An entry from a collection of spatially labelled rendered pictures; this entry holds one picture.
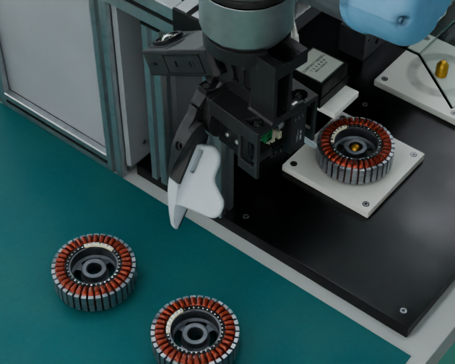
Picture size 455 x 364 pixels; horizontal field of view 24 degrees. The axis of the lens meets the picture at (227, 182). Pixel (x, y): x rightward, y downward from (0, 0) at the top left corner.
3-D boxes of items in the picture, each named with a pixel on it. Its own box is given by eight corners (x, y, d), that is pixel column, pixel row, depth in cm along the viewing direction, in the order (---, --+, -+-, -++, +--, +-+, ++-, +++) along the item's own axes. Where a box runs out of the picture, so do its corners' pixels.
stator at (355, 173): (406, 152, 155) (409, 134, 152) (367, 198, 148) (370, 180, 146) (341, 122, 159) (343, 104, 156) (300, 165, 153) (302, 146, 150)
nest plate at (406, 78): (503, 76, 168) (505, 69, 167) (456, 126, 160) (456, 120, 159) (423, 38, 175) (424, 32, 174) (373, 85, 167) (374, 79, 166)
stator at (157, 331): (253, 328, 137) (253, 311, 134) (215, 395, 130) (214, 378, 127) (177, 298, 140) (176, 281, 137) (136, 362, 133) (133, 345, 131)
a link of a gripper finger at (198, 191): (189, 258, 90) (234, 167, 87) (144, 221, 93) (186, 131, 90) (211, 256, 93) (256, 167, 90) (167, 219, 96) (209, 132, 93)
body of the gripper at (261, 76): (253, 187, 88) (256, 77, 79) (185, 134, 92) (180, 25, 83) (316, 143, 92) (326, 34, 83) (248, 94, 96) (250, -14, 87)
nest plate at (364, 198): (424, 159, 155) (425, 153, 154) (367, 218, 147) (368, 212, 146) (340, 115, 162) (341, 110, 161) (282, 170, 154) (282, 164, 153)
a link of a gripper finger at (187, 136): (167, 184, 90) (210, 94, 87) (156, 175, 91) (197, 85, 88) (201, 183, 94) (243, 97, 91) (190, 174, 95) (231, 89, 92)
